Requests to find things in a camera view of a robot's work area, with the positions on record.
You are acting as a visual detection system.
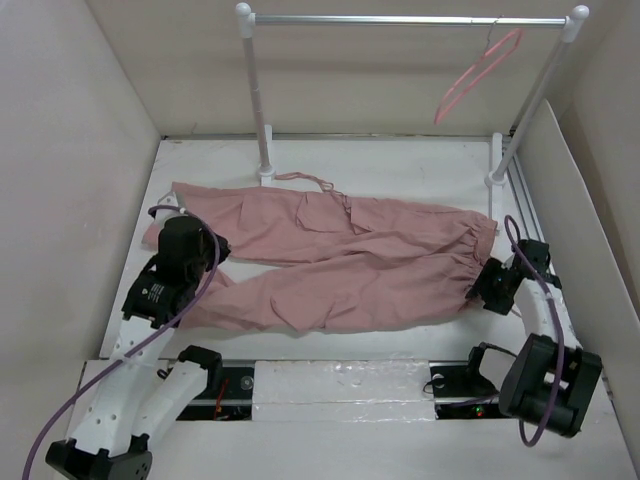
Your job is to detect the pink trousers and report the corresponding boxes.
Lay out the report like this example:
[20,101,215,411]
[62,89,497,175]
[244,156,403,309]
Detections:
[171,182,497,332]

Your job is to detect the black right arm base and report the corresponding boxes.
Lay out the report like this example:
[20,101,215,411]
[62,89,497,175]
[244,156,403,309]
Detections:
[423,361,505,421]

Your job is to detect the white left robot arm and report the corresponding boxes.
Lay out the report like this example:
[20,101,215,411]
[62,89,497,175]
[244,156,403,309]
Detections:
[45,207,230,479]

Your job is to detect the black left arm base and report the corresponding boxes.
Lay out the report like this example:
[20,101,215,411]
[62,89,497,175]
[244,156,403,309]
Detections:
[177,360,255,422]

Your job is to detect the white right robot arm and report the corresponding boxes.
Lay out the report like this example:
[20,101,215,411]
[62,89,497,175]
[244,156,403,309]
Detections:
[466,240,602,438]

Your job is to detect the white clothes rack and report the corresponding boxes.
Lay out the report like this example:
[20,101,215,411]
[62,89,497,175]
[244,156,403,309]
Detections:
[232,1,592,216]

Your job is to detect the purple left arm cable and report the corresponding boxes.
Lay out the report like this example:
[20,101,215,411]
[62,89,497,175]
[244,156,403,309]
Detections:
[20,203,221,480]

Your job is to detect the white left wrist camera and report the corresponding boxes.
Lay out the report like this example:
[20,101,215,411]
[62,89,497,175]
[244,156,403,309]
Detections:
[148,205,187,223]

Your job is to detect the aluminium side rail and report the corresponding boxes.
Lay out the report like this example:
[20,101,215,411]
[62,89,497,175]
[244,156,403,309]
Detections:
[506,155,574,343]

